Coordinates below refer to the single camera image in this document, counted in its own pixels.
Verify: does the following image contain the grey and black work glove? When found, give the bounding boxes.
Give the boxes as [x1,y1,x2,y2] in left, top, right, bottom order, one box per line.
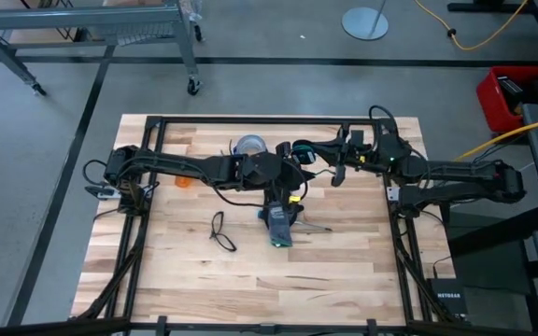
[267,201,294,248]

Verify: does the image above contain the grey metal cart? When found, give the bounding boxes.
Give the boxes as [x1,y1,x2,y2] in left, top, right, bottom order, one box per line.
[0,0,204,97]

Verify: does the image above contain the silver table clamp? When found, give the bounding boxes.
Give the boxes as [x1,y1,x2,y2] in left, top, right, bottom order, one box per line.
[84,184,123,201]

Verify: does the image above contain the red plastic bin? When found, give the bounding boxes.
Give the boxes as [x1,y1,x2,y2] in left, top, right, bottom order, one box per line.
[475,64,538,134]

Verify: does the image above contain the black duct tape roll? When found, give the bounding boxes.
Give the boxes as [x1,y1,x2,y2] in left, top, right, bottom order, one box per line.
[234,134,269,158]

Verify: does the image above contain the black Netgear network switch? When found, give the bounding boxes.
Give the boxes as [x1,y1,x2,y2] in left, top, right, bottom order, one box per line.
[426,277,469,316]

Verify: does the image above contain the yellow cable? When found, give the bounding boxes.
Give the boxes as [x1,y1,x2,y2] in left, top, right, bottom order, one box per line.
[412,0,531,51]
[455,113,538,162]

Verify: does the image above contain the black aluminium table frame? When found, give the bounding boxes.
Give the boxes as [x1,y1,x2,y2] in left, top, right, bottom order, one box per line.
[70,115,457,336]

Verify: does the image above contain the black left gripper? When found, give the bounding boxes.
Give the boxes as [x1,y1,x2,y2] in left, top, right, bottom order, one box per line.
[243,141,318,206]

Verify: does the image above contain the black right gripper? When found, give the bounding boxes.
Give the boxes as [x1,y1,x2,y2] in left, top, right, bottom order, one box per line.
[310,121,383,189]

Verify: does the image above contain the black plastic cord spool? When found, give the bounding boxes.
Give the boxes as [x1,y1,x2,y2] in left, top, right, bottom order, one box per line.
[291,138,318,165]

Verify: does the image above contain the blue-handled screwdriver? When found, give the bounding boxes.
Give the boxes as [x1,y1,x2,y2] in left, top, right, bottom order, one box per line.
[256,209,333,233]

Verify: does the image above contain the teal cord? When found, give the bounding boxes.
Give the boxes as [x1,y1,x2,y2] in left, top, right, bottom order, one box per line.
[296,144,336,178]

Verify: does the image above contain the black-framed safety glasses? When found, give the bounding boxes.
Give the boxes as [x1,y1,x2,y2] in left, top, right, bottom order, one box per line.
[208,211,238,253]

